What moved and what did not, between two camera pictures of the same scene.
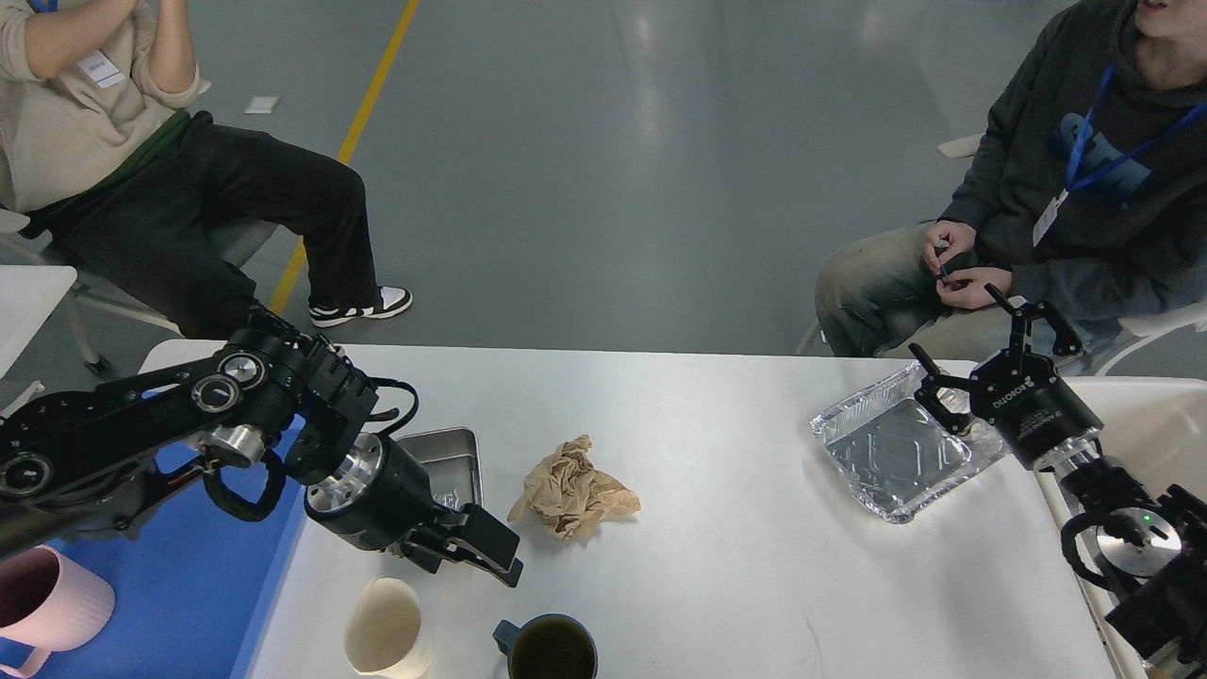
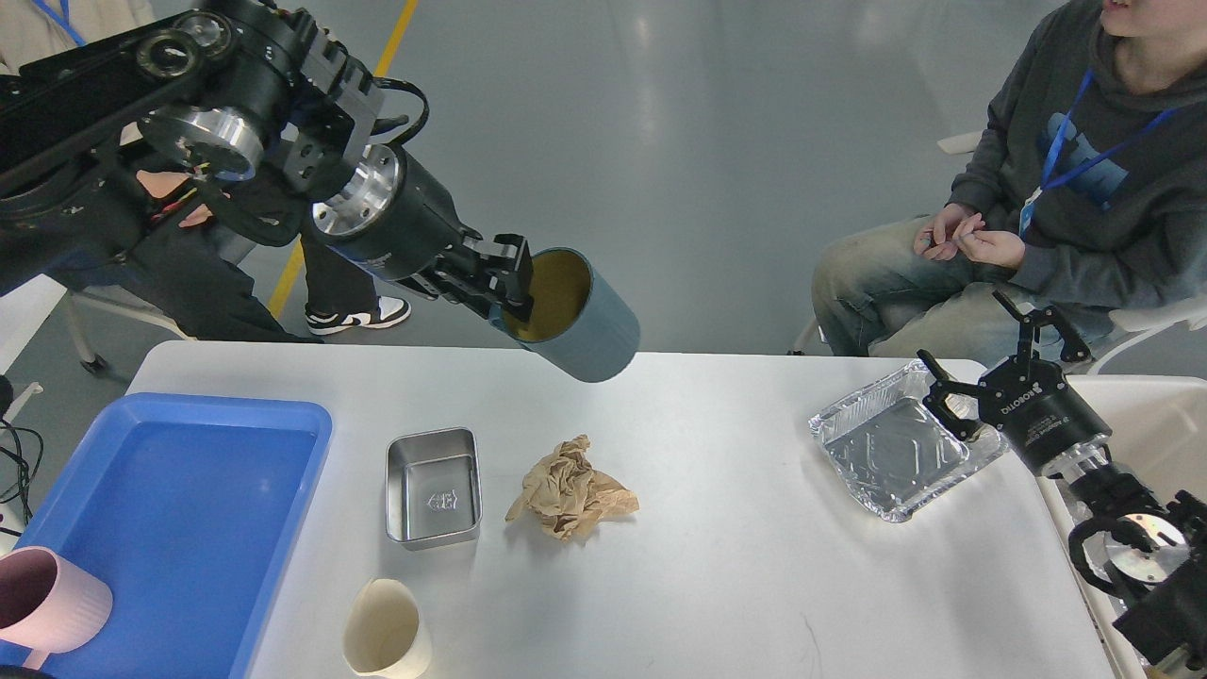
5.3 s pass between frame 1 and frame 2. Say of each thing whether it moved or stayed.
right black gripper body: stayed
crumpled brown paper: stayed
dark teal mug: moved
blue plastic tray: stayed
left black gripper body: moved
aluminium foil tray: stayed
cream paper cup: stayed
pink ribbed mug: stayed
